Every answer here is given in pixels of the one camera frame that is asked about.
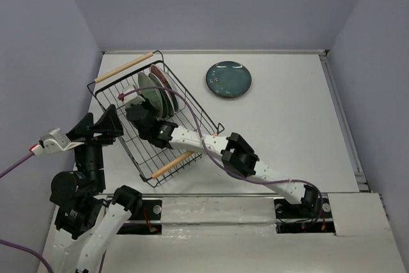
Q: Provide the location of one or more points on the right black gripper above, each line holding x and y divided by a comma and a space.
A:
146, 103

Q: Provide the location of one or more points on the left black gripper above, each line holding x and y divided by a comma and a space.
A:
110, 122

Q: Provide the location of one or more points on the light green flower plate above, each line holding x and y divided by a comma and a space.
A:
150, 93

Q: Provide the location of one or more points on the red and teal floral plate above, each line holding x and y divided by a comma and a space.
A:
166, 82

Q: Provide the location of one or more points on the dark teal speckled plate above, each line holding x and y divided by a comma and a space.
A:
228, 79

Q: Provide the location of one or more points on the small yellow patterned dish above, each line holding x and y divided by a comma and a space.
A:
149, 107

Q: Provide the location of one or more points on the small blue patterned dish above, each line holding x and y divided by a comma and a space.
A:
167, 109

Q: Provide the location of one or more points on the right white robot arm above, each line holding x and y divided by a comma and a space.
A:
232, 154

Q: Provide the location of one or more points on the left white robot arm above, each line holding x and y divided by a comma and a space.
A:
86, 224

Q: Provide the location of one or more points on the black wire dish rack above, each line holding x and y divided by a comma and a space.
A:
154, 165

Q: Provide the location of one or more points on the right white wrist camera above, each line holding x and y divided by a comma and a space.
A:
129, 96

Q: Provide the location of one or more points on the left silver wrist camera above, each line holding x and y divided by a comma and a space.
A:
53, 142

